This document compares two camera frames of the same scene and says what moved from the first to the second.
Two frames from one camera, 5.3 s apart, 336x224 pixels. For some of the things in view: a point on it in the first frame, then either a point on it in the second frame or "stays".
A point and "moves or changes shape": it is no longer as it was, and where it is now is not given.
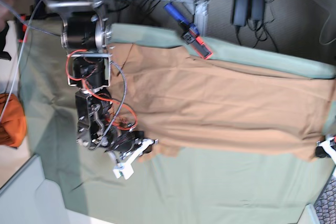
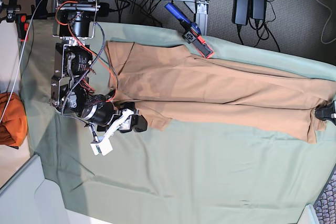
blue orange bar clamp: x=190 y=33 stays
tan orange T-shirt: x=176 y=104 moves or changes shape
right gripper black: x=125 y=142 -> x=102 y=114
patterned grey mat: x=325 y=207 stays
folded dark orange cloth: x=13 y=126 stays
